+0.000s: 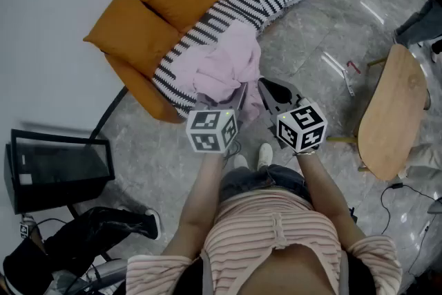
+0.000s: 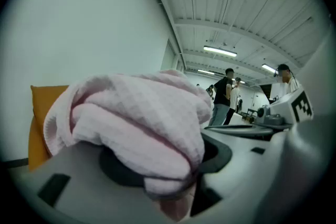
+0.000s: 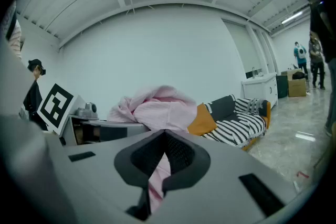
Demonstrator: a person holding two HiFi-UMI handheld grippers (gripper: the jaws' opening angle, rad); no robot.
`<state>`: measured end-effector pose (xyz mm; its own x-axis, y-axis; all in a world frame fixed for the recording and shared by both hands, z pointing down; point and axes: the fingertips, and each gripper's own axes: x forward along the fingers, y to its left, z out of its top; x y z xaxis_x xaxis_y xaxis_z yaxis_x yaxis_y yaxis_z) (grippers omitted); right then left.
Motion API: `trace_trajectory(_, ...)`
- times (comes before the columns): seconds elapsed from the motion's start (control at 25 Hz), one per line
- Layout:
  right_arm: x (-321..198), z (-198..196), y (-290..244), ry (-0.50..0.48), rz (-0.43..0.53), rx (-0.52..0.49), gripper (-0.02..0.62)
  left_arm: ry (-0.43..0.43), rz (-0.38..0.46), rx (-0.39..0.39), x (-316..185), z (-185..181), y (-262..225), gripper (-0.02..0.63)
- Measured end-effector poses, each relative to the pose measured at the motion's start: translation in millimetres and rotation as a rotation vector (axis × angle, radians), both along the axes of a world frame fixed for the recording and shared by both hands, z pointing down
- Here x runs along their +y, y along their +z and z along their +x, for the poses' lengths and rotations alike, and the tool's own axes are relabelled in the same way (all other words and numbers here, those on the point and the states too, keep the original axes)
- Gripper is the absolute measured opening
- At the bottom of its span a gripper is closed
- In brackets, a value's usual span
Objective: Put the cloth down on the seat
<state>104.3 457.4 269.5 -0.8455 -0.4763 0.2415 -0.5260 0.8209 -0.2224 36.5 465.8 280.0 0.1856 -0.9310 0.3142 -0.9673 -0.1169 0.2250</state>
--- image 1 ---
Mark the black monitor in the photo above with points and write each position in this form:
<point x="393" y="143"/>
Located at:
<point x="58" y="166"/>

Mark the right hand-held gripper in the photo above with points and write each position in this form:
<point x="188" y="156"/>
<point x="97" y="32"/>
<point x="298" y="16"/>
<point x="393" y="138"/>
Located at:
<point x="304" y="128"/>

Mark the oval wooden table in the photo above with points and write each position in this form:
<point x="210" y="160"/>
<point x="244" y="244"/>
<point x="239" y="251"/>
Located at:
<point x="393" y="114"/>

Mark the person's left forearm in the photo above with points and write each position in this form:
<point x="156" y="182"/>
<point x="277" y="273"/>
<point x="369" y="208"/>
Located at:
<point x="197" y="204"/>

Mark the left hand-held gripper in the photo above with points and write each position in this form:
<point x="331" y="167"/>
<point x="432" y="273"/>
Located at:
<point x="210" y="131"/>

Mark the person's white shoe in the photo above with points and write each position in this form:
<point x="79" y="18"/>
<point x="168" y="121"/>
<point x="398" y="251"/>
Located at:
<point x="240" y="161"/>
<point x="265" y="153"/>

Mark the person's white left shoe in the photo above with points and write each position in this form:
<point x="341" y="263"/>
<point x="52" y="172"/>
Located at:
<point x="240" y="161"/>

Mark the person's right forearm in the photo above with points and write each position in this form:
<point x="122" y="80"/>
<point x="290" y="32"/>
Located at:
<point x="328" y="200"/>

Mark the red floor tool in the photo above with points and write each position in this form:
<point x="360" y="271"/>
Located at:
<point x="354" y="67"/>

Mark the orange sofa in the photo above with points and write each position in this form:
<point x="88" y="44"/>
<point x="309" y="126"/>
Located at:
<point x="145" y="96"/>

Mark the dark blue jeans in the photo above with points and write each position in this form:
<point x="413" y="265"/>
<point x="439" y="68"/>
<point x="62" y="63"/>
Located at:
<point x="262" y="179"/>

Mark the person's white right shoe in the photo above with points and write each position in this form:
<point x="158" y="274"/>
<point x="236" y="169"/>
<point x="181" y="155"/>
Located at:
<point x="265" y="153"/>

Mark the pink striped shirt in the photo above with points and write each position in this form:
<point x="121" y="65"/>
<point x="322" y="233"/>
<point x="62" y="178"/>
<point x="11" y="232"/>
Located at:
<point x="276" y="231"/>

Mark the white metal bar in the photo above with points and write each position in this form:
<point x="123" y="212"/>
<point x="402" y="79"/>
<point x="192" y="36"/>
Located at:
<point x="348" y="81"/>

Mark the pink cloth garment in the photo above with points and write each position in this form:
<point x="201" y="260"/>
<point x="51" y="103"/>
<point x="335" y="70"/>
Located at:
<point x="224" y="62"/>

